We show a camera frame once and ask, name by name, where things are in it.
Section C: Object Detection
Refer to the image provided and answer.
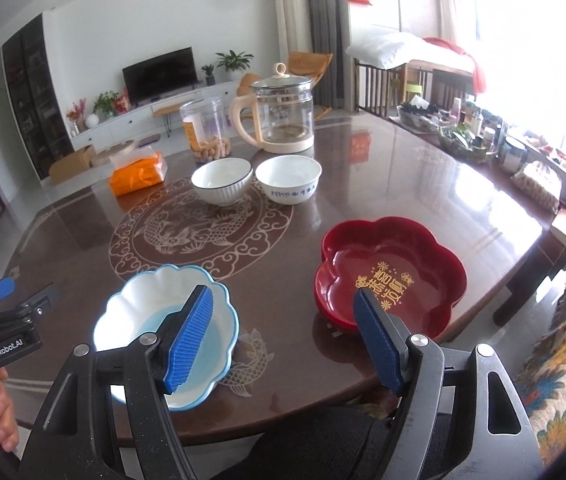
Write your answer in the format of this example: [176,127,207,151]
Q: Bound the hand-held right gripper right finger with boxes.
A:
[353,289,546,480]

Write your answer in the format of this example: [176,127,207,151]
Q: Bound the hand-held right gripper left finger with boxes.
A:
[17,285,215,480]

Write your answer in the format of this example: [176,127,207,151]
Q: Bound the red flower-shaped plate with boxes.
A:
[314,295,364,328]
[313,216,468,342]

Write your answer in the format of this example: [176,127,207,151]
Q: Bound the blue and white scalloped bowl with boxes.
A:
[93,265,240,409]

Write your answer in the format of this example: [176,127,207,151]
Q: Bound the cardboard box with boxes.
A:
[49,145,98,184]

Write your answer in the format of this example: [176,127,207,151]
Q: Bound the white ribbed bowl dark rim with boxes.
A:
[191,158,254,207]

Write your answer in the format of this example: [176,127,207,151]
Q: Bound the orange tissue pack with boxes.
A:
[108,146,169,197]

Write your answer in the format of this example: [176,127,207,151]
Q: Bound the round wooden footstool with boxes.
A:
[90,140,137,167]

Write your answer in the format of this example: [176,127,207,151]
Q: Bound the floral cloth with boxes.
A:
[513,195,566,468]

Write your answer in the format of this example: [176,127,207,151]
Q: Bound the white bowl with dark print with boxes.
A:
[255,155,323,206]

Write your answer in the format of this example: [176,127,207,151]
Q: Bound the red flowers in vase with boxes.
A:
[65,99,88,133]

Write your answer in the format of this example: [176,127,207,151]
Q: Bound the white television cabinet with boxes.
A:
[70,80,244,153]

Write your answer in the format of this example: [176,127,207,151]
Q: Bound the dark display cabinet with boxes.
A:
[2,14,74,181]

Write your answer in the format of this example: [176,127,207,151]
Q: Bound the clear plastic snack jar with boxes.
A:
[179,97,232,164]

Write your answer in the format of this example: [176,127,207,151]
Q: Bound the leafy potted plant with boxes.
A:
[93,91,121,118]

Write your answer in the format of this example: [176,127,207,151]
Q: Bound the woven basket of small things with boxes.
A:
[438,125,499,163]

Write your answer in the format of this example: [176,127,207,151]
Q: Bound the dark tray of small things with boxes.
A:
[397,100,456,133]

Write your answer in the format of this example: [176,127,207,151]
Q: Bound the wooden bench with metal legs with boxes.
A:
[152,100,191,137]

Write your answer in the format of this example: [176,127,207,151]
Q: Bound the glass jar with lid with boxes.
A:
[500,137,529,173]

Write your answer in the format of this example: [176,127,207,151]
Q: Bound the group of bottles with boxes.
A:
[450,97,509,153]

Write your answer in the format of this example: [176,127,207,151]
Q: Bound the wooden crib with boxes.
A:
[353,57,479,118]

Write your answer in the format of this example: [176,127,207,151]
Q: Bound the black flat television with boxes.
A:
[122,46,198,107]

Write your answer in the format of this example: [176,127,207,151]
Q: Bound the large green potted plant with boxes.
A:
[215,50,255,82]

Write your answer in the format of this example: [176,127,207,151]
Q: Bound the orange lounge chair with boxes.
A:
[237,51,334,121]

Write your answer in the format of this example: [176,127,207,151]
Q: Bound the red cloth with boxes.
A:
[423,36,486,95]

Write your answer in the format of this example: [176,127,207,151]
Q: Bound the white pillow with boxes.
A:
[345,31,474,72]

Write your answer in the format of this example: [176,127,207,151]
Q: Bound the grey curtain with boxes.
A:
[290,0,354,111]

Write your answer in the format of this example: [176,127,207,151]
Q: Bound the covered standing air conditioner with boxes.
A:
[271,0,310,56]

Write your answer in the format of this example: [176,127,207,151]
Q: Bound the white curtain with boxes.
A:
[430,0,479,43]

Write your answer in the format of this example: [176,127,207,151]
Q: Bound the glass kettle with cream handle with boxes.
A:
[229,62,315,155]

